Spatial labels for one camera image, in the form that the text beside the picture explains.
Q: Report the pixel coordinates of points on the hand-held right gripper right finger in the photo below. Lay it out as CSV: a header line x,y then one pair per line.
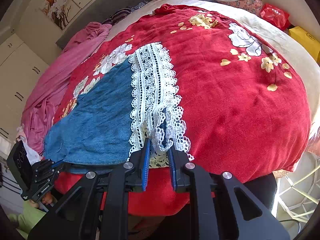
x,y
172,172

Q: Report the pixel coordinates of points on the white wardrobe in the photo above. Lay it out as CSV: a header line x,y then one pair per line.
x,y
20,67

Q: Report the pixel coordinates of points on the pink bed sheet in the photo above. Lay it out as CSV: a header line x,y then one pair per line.
x,y
50,85

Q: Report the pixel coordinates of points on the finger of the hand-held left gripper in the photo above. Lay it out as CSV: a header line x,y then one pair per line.
x,y
48,168

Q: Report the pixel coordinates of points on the yellow bag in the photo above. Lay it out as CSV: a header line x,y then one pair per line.
x,y
306,40

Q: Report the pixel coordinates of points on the denim pants with white lace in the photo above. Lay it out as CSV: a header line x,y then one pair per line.
x,y
100,120

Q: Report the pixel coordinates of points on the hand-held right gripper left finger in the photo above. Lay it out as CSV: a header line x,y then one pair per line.
x,y
146,165

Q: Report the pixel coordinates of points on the grey headboard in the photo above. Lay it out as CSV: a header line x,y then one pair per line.
x,y
100,7

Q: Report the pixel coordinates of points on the floral wall painting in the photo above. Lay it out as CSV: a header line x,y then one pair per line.
x,y
65,0

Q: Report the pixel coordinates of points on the person's left hand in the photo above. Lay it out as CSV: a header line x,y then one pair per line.
x,y
43,201

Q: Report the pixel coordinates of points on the red floral blanket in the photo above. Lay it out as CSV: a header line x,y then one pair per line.
x,y
225,92

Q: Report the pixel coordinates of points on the purple striped pillow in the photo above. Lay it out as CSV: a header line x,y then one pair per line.
x,y
120,15

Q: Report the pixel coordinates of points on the purple floral pillow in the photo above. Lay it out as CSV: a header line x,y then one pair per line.
x,y
140,5

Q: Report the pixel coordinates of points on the red plastic bag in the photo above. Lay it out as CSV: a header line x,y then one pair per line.
x,y
275,15

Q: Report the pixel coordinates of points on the pink floral pillow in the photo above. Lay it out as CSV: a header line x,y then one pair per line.
x,y
245,5

